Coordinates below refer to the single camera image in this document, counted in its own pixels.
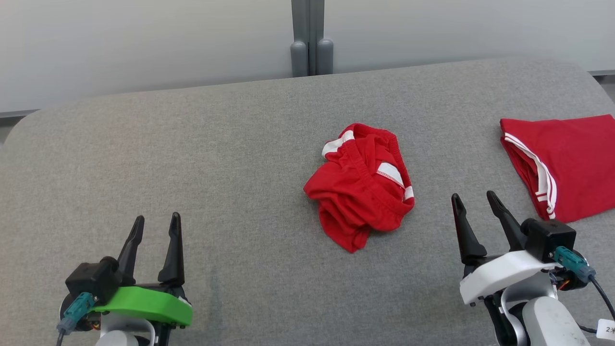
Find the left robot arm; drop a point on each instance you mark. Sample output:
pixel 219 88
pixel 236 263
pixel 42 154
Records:
pixel 122 334

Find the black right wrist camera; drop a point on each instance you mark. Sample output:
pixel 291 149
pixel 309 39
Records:
pixel 550 238

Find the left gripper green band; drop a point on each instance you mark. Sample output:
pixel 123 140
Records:
pixel 144 302

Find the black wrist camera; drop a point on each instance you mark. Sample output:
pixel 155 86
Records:
pixel 91 281
pixel 550 238

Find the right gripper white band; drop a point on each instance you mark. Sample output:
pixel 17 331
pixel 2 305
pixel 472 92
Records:
pixel 504 271

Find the grey wall baseboard rail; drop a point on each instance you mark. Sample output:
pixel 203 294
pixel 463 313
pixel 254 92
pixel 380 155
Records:
pixel 17 113

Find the grey partition post with sticker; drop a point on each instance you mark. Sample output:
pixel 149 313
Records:
pixel 312 38

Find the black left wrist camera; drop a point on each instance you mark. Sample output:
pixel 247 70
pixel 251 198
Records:
pixel 91 281

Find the red shorts white trim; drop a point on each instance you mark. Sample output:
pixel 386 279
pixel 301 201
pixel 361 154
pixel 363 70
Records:
pixel 355 192

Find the red white basketball jersey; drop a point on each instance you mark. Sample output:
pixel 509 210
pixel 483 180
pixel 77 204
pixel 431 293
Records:
pixel 576 163

